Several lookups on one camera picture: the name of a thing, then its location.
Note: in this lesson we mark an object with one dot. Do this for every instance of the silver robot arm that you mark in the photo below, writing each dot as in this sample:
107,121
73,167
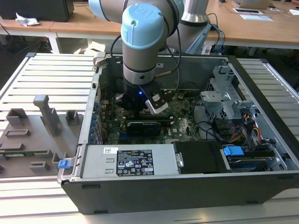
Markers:
140,46

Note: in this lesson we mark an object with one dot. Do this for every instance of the blue expansion slot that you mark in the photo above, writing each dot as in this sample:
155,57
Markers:
123,135

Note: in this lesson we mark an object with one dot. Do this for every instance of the black graphics card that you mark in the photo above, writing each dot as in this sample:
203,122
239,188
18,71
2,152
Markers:
144,129

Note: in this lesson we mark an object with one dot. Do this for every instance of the round silver coin battery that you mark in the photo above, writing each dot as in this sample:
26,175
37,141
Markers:
181,95

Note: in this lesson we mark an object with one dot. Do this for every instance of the green motherboard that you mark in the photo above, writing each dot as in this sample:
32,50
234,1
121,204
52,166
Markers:
184,130

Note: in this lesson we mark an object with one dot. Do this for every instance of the silver power supply unit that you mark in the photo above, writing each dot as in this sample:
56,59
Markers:
95,161

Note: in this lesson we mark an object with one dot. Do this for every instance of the black plastic shroud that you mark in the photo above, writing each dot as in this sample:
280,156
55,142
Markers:
198,158

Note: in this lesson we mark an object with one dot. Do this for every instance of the silver metal disk bay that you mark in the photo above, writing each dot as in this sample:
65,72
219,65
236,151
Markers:
224,100

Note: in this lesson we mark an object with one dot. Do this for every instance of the wooden desk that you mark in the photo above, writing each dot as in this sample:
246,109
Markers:
70,26
257,32

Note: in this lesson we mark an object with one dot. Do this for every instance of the blue case latch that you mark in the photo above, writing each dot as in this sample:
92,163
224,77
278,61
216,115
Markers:
64,164

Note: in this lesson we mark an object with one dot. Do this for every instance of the open grey PC case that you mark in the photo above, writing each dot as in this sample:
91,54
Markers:
163,196

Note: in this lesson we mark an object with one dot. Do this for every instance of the blue disk carrier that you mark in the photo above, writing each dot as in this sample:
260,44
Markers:
232,152

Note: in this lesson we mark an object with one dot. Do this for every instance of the grey parts rack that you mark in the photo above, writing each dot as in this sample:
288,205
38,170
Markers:
30,144

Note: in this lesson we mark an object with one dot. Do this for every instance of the green RAM stick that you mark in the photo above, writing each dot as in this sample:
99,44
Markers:
23,153

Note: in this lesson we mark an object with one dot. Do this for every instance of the crumpled white paper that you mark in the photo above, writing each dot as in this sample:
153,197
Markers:
26,19

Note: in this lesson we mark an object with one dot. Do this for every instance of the black computer tower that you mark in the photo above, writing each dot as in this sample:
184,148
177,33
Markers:
35,9

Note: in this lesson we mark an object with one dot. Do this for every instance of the white framed tablet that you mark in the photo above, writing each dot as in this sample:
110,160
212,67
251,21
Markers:
248,10

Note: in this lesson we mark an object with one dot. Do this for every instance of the white paper sheet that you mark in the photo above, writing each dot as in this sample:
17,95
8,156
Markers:
255,17

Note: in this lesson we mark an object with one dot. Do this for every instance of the silver laptop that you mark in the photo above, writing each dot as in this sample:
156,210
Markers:
254,3

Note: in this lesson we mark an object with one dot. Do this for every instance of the grey printed bracket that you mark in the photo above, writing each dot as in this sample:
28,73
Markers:
98,50

